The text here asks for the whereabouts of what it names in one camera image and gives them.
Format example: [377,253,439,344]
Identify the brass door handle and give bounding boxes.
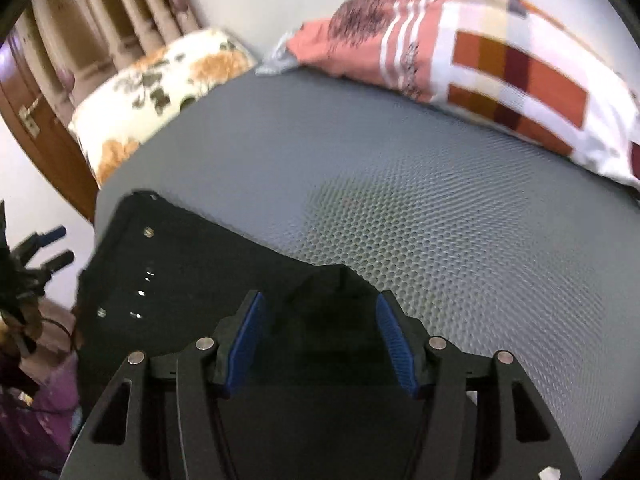
[19,99,41,136]

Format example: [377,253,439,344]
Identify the grey honeycomb bed mat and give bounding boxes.
[92,67,640,480]

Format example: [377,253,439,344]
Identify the black pants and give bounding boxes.
[75,190,481,480]

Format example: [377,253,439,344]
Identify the red checked pillow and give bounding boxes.
[285,0,640,191]

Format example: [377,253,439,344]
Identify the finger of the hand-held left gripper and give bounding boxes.
[30,251,76,277]
[14,226,67,257]

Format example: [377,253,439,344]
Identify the floral pillow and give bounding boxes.
[67,29,258,188]

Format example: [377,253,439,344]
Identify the brown wooden door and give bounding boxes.
[0,45,98,223]

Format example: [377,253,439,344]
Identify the beige patterned curtain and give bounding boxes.
[30,0,201,111]

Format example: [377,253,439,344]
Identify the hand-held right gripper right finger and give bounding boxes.
[375,291,583,480]

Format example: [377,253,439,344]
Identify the small grey cloth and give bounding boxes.
[257,35,301,77]

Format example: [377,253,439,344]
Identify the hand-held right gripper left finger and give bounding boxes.
[60,290,273,480]

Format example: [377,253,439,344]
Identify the purple patterned cloth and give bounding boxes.
[0,350,83,480]

